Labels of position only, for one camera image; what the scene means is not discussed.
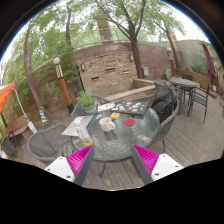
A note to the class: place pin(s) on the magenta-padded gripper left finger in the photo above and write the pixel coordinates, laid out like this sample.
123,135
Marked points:
78,161

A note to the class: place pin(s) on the orange canopy with white pole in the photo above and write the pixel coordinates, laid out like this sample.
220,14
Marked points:
5,95

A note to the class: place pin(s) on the grey wall utility box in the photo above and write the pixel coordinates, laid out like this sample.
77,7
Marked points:
145,71

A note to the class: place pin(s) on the wall lantern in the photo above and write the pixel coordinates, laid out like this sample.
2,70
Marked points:
83,67
131,57

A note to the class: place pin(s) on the small colourful sticker card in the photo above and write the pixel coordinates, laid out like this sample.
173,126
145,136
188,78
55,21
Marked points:
101,116

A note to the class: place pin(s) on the blue yellow striped cone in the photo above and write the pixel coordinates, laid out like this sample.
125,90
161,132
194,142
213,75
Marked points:
43,116

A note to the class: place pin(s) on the small yellow card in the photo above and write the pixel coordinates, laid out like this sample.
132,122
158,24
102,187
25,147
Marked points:
115,115

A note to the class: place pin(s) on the silver laptop with stickers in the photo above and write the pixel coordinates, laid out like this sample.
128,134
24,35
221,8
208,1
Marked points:
70,128

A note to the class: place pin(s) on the leaning slender tree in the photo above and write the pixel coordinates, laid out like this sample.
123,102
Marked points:
26,66

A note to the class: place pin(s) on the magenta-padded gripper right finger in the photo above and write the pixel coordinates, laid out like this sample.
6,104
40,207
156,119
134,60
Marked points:
146,160

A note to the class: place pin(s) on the round dark patio table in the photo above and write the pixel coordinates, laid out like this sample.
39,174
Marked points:
181,82

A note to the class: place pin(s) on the black jacket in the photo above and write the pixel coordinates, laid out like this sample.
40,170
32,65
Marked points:
165,101

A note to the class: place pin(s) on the wooden lamp post white globe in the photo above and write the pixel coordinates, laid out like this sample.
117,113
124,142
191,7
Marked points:
62,86
172,65

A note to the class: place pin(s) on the black metal patio chair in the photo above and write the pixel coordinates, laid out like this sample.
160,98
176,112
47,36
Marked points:
200,96

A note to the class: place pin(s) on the dark laptop with stickers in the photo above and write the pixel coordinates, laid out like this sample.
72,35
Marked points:
130,107

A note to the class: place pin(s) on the tall tree dark trunk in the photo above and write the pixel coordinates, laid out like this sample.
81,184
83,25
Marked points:
136,56

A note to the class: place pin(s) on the flat round red coaster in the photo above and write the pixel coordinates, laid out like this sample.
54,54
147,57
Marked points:
129,122

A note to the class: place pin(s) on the white printed magazine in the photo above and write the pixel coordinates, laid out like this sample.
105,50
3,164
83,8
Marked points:
106,106

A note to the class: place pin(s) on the closed maroon patio umbrella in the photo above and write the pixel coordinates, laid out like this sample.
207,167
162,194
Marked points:
209,63

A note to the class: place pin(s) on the white ceramic mug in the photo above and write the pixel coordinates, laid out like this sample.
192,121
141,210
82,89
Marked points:
105,124

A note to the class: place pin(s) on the green plant in teal pot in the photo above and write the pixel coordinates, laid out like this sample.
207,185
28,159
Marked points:
87,101

